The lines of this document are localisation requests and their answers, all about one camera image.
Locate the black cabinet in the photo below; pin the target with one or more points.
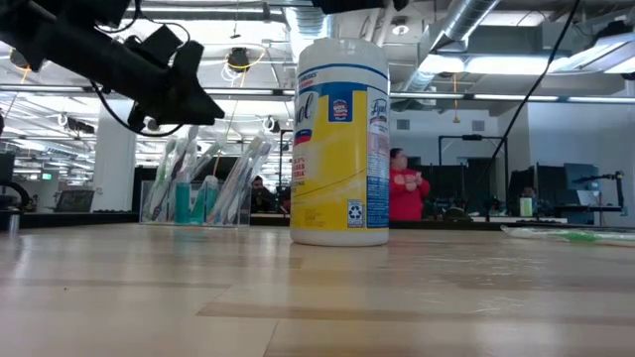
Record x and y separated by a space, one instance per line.
135 188

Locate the white building column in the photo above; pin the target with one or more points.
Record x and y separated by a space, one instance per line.
114 163

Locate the purple toothbrush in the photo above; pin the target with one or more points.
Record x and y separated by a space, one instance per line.
172 171

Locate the light green cup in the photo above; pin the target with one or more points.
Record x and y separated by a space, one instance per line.
526 207

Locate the green toothbrush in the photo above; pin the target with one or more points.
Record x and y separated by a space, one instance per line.
575 236
161 186

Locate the black computer monitor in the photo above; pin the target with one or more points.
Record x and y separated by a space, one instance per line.
220 171

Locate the person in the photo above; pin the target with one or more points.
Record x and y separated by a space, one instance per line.
409 198
532 194
259 191

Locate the grey computer monitor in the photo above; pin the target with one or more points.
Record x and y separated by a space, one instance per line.
580 173

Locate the wooden top desk grey legs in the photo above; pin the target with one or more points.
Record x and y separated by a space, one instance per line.
550 219

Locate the dark laptop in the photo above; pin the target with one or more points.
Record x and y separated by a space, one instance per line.
74 201

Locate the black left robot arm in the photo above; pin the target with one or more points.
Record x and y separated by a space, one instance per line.
59 44

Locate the blue toothbrush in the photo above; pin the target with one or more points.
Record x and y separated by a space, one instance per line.
241 183

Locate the black ceiling device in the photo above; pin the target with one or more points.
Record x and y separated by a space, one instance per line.
238 57

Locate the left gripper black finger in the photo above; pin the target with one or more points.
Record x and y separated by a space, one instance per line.
193 111

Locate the silver ventilation duct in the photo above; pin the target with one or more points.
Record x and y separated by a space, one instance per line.
464 20

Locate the clear acrylic organizer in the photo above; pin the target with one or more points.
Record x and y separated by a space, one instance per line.
245 213

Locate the black metal frame stand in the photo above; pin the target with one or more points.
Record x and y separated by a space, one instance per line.
471 137

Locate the yellow Lysol wipes canister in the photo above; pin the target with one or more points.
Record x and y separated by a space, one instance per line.
327 163

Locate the green exit sign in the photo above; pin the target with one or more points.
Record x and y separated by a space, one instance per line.
47 176

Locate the teal mouthwash bottle white cap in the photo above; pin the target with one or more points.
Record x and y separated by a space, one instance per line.
203 205

